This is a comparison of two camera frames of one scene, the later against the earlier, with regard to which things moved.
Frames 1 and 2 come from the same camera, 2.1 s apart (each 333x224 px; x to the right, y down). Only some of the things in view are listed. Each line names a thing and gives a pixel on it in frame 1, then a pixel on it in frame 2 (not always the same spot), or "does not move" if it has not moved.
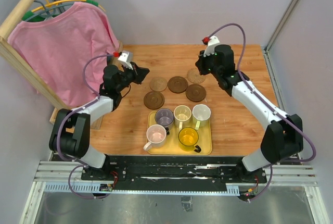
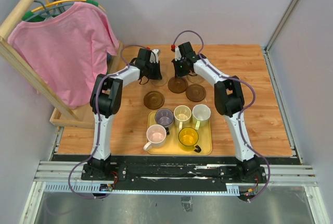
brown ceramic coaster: x=177 y=84 does not move
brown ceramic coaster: x=154 y=100 does not move
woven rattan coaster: x=194 y=76 does not move
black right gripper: x=200 y=63 → x=177 y=72
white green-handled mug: x=201 y=114 does not move
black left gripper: x=139 y=73 → x=157 y=75
